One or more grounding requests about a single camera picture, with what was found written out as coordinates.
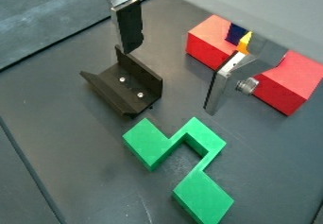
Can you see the black angled fixture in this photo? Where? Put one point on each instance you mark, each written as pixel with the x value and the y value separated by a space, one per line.
pixel 129 85

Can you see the red base board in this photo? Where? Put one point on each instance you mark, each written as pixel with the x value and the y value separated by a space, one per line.
pixel 286 85

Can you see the yellow long block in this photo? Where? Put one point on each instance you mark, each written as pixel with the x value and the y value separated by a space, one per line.
pixel 243 42

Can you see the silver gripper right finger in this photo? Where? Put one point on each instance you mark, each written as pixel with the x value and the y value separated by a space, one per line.
pixel 235 77

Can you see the green U-shaped block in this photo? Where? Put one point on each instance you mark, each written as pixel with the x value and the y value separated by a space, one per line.
pixel 187 151

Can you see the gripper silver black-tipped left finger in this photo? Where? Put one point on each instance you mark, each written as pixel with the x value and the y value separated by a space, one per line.
pixel 126 14

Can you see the dark blue block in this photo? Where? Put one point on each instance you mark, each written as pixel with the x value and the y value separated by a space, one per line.
pixel 235 33

